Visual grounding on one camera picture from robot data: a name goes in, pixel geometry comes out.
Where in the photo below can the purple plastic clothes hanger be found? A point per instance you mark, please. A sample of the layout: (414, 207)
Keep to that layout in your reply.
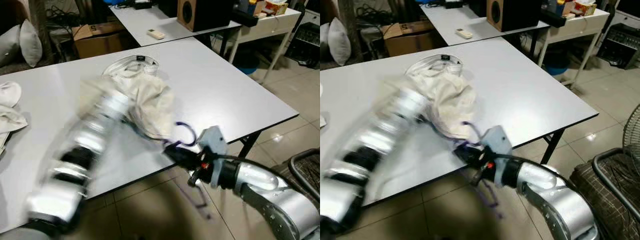
(477, 131)
(195, 135)

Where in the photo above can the off-white shirt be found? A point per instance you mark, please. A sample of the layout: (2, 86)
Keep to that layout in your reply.
(450, 102)
(147, 105)

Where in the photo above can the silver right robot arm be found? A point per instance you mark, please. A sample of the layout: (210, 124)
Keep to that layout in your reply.
(270, 200)
(560, 200)

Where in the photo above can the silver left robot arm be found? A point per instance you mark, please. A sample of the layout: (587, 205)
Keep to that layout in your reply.
(75, 150)
(375, 150)

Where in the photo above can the blue plastic bin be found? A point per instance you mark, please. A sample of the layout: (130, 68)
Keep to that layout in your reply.
(247, 65)
(556, 66)

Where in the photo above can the black-framed brown plaid chair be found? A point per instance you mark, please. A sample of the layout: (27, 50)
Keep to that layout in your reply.
(307, 170)
(610, 190)

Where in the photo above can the white remote control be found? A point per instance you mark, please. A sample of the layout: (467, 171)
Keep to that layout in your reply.
(155, 34)
(464, 33)

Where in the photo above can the open brown cardboard box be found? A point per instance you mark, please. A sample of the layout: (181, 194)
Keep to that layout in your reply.
(100, 45)
(410, 44)

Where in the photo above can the wooden speaker with black face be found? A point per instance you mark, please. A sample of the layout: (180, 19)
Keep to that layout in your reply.
(515, 15)
(205, 15)

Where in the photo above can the black audio mixer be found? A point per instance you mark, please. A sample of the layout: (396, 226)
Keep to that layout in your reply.
(305, 45)
(620, 45)

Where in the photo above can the grey pillow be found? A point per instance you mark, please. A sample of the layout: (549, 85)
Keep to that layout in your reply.
(340, 42)
(31, 45)
(324, 45)
(9, 47)

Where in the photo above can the white desk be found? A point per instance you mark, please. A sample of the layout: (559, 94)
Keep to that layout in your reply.
(285, 21)
(590, 22)

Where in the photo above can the orange and white tissue box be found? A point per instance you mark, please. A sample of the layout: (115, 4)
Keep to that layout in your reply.
(276, 7)
(586, 8)

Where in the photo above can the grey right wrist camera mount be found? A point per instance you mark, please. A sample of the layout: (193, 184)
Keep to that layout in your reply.
(497, 142)
(212, 142)

